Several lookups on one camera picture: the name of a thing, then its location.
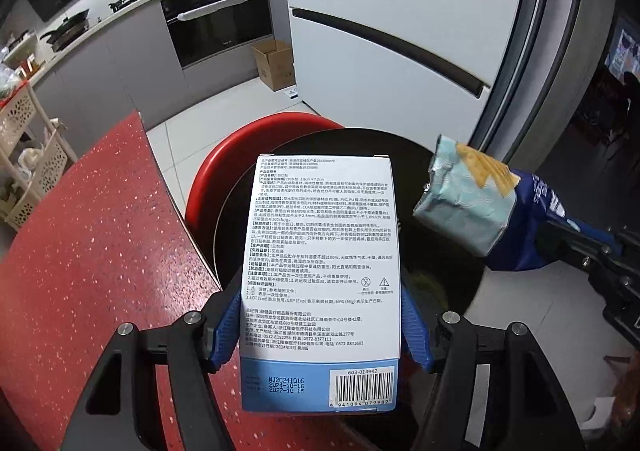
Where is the white blue medicine box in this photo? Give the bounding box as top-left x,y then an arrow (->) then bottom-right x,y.
240,154 -> 401,414

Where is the red chair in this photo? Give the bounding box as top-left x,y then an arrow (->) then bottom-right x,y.
184,112 -> 341,259

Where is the black trash bin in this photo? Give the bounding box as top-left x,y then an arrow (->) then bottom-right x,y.
214,129 -> 483,450

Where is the black wok on stove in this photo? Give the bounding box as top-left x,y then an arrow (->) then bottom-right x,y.
40,10 -> 89,52

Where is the white refrigerator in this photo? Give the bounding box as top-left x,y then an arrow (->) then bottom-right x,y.
288,0 -> 521,148

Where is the black built-in oven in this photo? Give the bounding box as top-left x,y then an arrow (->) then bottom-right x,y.
160,0 -> 272,67

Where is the cardboard box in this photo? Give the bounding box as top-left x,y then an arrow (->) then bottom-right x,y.
252,39 -> 295,91

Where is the hand in orange glove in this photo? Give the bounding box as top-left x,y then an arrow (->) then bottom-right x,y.
603,350 -> 639,431

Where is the beige basket trolley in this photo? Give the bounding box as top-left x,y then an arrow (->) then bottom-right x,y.
1,81 -> 78,231

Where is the small blue packet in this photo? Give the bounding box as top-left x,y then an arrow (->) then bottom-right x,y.
412,133 -> 624,273

